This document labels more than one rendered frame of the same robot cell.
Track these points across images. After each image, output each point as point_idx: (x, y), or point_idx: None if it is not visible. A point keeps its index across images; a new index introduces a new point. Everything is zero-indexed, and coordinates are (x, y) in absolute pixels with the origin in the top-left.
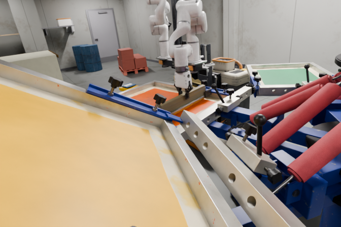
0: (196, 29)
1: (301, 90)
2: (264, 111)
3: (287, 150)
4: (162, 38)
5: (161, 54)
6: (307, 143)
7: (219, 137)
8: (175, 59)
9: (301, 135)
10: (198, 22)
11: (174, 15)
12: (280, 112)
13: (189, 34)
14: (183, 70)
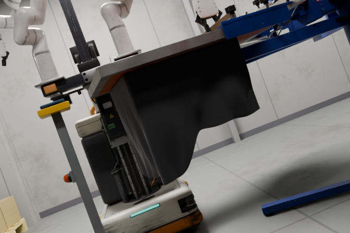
0: (121, 8)
1: None
2: None
3: (326, 19)
4: (44, 46)
5: (47, 75)
6: None
7: (276, 47)
8: None
9: (326, 0)
10: None
11: (68, 4)
12: None
13: (115, 14)
14: None
